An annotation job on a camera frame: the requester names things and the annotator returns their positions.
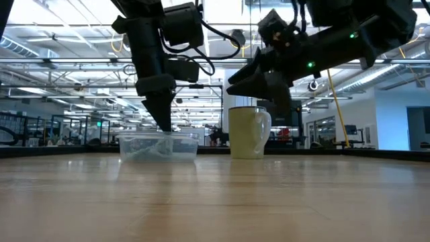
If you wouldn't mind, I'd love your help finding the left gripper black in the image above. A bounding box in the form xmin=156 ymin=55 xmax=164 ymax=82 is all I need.
xmin=111 ymin=14 xmax=202 ymax=132

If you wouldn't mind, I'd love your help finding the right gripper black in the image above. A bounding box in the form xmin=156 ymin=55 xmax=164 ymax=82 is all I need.
xmin=226 ymin=32 xmax=329 ymax=117

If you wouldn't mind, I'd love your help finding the white green sweetener packet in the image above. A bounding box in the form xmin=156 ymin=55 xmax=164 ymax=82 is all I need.
xmin=128 ymin=143 xmax=159 ymax=162
xmin=153 ymin=136 xmax=176 ymax=159

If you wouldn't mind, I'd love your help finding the clear plastic container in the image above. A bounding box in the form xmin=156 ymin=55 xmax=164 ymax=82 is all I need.
xmin=117 ymin=131 xmax=200 ymax=164

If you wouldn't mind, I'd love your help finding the cream ceramic mug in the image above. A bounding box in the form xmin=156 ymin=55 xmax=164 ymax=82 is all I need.
xmin=228 ymin=106 xmax=272 ymax=160

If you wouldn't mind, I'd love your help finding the yellow slanted pole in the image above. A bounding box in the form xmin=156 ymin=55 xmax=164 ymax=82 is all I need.
xmin=326 ymin=69 xmax=351 ymax=149

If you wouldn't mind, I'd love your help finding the dark wall monitor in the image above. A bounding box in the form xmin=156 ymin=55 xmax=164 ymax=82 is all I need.
xmin=256 ymin=98 xmax=304 ymax=128

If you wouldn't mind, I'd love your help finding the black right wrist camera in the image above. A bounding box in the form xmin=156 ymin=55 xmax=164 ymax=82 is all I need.
xmin=257 ymin=8 xmax=298 ymax=48

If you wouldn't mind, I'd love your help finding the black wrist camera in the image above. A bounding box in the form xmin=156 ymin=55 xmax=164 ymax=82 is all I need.
xmin=257 ymin=8 xmax=298 ymax=48
xmin=162 ymin=1 xmax=205 ymax=48

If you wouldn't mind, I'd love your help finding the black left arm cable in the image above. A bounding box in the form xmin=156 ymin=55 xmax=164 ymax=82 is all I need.
xmin=158 ymin=19 xmax=243 ymax=77

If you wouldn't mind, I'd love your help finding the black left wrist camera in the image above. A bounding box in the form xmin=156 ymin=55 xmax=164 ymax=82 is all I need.
xmin=162 ymin=1 xmax=205 ymax=48

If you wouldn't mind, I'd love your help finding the silver ceiling duct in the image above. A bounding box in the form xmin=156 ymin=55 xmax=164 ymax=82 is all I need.
xmin=335 ymin=43 xmax=430 ymax=97

